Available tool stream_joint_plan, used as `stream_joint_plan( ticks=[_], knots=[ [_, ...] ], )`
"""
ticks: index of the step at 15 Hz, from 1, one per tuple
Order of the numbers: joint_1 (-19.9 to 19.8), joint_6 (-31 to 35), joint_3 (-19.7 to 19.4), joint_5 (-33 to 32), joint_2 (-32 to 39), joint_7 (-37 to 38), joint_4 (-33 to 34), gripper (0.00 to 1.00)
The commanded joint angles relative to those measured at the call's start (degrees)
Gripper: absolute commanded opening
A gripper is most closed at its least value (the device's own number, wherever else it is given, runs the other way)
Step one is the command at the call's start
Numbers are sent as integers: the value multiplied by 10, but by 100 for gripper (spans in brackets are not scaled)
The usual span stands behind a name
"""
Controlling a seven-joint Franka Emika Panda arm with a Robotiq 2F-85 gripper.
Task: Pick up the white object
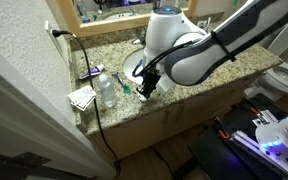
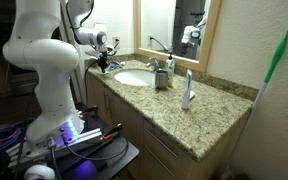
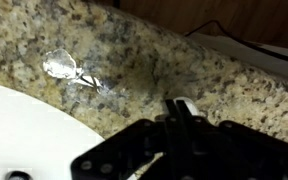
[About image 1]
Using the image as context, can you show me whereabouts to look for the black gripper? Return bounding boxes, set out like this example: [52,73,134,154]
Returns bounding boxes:
[136,70,161,100]

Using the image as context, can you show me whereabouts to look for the white contact lens case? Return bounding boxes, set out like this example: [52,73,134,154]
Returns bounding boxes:
[137,93,149,103]

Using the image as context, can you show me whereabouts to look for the white sink basin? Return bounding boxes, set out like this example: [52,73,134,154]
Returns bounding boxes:
[122,49,147,86]

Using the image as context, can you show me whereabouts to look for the blue razor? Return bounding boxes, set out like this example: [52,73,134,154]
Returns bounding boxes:
[111,72,129,90]

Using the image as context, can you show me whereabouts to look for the clear plastic water bottle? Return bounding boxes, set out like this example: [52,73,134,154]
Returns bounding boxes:
[97,73,118,108]

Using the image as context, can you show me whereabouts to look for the wooden vanity cabinet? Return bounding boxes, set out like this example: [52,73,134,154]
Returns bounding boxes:
[83,71,278,161]

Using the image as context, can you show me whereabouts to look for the chrome faucet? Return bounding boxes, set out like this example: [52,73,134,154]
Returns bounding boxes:
[131,29,148,46]

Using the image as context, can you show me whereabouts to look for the purple toothpaste tube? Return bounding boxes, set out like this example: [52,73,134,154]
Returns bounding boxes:
[78,63,106,81]

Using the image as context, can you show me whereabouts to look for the white paper packets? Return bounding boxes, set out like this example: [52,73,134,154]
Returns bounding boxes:
[66,84,98,112]

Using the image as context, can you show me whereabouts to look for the black orange clamp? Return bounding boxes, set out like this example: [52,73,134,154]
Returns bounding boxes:
[213,116,232,141]
[247,104,263,118]

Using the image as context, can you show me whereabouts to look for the black robot cart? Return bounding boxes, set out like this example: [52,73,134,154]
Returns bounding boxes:
[188,93,288,180]

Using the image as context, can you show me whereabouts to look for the wooden framed mirror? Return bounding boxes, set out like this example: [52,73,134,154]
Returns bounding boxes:
[55,0,198,38]

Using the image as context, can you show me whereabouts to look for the white toilet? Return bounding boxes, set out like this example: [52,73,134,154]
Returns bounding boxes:
[243,14,288,103]

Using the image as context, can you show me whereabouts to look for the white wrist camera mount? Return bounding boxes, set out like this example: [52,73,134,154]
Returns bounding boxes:
[157,73,177,94]

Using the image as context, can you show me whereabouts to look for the black power cable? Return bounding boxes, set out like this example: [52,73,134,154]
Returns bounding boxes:
[52,29,122,178]

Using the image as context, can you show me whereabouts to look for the black cable strap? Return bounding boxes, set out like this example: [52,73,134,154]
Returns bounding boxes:
[210,29,238,63]

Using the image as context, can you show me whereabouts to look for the white wall outlet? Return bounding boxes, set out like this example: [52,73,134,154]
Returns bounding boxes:
[44,20,65,54]

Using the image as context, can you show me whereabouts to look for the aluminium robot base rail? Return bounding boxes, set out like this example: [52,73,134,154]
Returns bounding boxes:
[228,109,288,180]

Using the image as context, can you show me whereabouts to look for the white door frame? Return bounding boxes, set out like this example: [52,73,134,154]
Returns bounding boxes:
[0,39,117,180]

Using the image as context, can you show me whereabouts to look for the dark metal bracket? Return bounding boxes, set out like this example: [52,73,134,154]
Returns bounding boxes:
[0,149,98,180]

